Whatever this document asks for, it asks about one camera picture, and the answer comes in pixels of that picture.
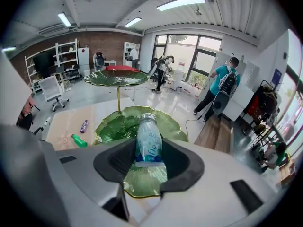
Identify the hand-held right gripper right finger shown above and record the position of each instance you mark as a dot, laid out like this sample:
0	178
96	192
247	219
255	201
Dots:
213	174

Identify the small purple packet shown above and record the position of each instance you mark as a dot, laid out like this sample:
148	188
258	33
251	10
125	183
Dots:
84	126

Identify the small green item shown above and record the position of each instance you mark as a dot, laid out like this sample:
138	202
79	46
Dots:
80	141

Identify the large black-framed window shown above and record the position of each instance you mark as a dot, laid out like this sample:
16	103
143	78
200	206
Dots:
182	53

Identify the beige marble table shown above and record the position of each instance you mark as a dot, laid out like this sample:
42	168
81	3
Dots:
68	123

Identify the two-tier green leaf container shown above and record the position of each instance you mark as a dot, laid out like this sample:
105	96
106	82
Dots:
118	124

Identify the white open shelving unit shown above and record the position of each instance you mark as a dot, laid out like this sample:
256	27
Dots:
67	53

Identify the red table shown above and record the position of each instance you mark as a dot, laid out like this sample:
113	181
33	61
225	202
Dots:
120	67

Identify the black television screen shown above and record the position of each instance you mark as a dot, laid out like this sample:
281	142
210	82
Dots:
43	64

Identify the ceiling light panel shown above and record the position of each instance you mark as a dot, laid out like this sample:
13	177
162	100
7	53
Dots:
181	2
64	19
132	22

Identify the small clear bottle blue label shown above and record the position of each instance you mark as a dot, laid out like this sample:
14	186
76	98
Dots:
149	141

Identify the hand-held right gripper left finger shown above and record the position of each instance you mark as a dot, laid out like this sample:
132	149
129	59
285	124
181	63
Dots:
80	174

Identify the white refrigerator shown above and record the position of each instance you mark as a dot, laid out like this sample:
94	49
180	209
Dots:
83	60

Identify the blue wall sign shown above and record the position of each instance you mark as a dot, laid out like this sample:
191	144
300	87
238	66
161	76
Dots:
277	75

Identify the black office chair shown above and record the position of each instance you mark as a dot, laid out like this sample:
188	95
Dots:
75	72

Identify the small white object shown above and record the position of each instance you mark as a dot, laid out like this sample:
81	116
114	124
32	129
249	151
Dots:
47	121

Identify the white narrow bookshelf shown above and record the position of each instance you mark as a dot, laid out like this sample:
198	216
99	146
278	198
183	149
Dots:
126	53

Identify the ceiling air conditioner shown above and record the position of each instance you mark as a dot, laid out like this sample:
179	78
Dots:
55	30

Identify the white office chair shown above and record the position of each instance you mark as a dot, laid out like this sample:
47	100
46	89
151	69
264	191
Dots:
50	89

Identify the black cart with clothes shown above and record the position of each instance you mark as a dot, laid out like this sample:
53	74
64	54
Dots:
266	103

